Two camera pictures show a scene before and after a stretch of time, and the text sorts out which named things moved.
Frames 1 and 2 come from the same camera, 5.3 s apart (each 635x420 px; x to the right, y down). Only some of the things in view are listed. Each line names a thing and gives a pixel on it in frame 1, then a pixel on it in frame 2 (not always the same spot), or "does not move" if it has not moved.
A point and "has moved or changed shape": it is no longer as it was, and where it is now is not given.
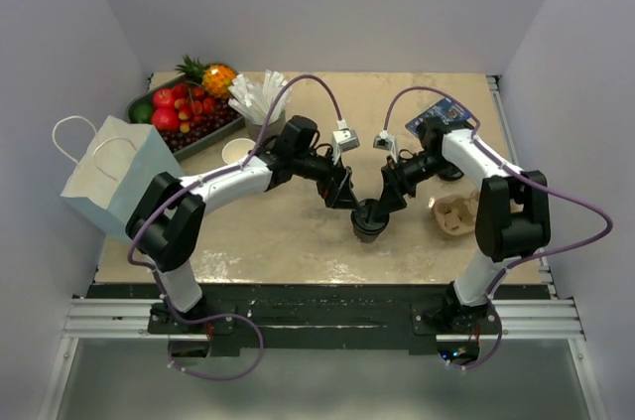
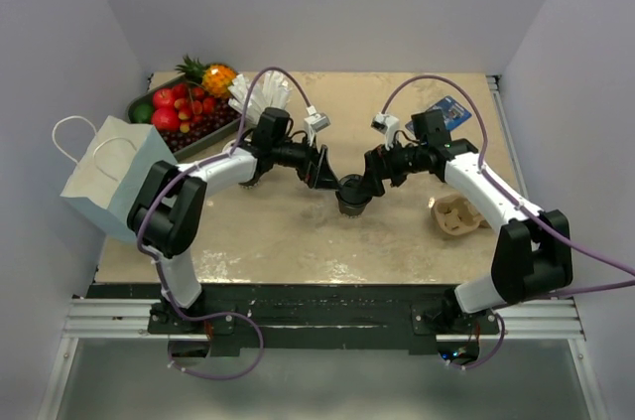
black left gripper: (335, 188) to (325, 178)
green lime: (141, 111) does not move
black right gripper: (396, 186) to (379, 166)
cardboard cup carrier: (456, 213) does not move
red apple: (163, 98) does not move
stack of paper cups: (235, 149) does not move
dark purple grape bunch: (223, 115) does not move
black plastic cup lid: (368, 216) has moved or changed shape
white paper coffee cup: (367, 238) to (352, 210)
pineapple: (214, 77) does not move
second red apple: (165, 119) does not move
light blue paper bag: (120, 159) does not move
